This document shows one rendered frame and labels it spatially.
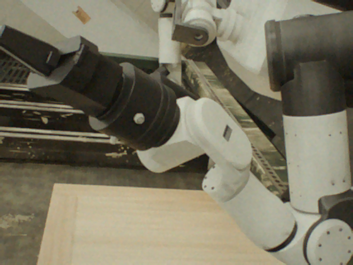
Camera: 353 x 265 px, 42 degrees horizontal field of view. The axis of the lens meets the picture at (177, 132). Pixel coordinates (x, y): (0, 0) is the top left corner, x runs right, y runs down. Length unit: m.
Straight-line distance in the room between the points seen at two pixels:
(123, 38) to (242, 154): 4.33
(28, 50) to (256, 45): 0.41
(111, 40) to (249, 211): 4.32
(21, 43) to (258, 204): 0.36
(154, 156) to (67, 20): 4.31
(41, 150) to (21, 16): 5.10
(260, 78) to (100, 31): 4.13
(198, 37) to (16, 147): 0.70
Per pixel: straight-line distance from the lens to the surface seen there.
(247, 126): 1.68
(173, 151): 0.57
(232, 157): 0.57
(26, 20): 6.37
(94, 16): 4.83
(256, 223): 0.65
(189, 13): 0.83
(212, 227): 1.09
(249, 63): 0.78
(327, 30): 0.66
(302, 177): 0.68
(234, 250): 1.03
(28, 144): 1.34
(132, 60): 2.48
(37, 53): 0.50
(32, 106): 1.57
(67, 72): 0.46
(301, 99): 0.66
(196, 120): 0.55
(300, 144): 0.67
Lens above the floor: 1.62
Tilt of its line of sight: 21 degrees down
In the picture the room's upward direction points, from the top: 52 degrees counter-clockwise
